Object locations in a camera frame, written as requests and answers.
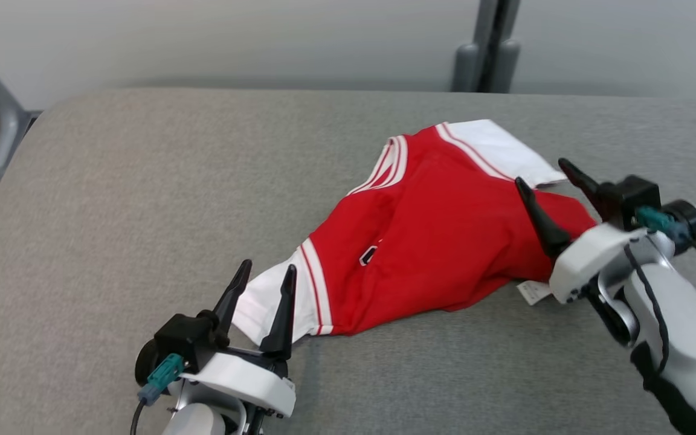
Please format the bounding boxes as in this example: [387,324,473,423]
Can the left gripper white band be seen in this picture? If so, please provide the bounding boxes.
[182,260,298,435]

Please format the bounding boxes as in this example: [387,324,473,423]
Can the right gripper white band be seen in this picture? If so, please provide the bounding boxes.
[514,158,648,305]

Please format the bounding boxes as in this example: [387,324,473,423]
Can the red basketball jersey white sleeves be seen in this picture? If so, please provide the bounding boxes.
[232,119,599,346]

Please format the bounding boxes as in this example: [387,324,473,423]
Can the teal plug right camera cable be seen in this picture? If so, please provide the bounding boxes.
[636,207,696,268]

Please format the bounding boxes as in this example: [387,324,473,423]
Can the teal plug camera cable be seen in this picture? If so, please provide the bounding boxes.
[130,353,185,435]
[636,207,696,268]

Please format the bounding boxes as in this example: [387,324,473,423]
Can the teal plug left camera cable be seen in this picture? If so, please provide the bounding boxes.
[130,353,185,435]

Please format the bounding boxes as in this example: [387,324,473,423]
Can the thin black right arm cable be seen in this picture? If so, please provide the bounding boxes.
[624,245,669,375]

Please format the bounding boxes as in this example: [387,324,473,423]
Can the grey partition post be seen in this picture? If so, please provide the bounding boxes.
[452,0,521,93]

